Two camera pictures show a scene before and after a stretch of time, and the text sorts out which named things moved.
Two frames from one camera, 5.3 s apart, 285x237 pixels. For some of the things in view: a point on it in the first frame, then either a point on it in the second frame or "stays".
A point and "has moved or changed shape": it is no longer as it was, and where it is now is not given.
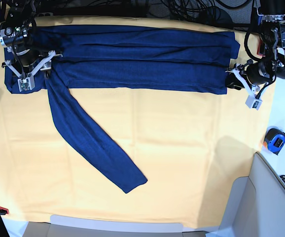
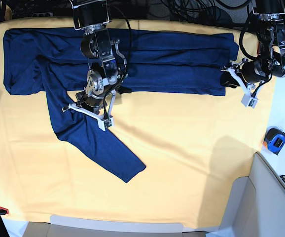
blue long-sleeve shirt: (155, 59) has moved or changed shape
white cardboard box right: (260, 205) stays
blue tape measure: (275, 139) stays
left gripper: (47, 63) -> (92, 103)
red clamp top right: (261, 49) stays
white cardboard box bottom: (85, 226) stays
